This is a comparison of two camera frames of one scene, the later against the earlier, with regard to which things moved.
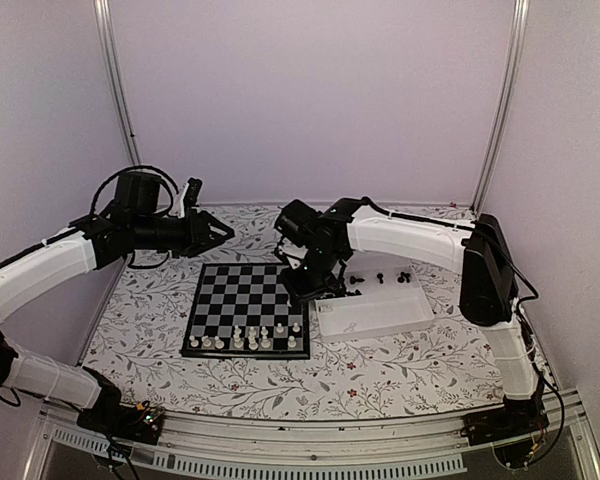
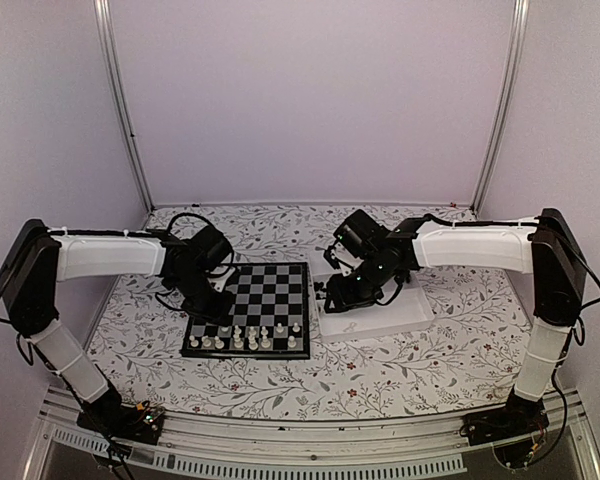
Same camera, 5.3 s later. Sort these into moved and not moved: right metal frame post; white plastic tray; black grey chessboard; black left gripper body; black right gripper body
Moved: black right gripper body; black left gripper body
Not moved: right metal frame post; black grey chessboard; white plastic tray
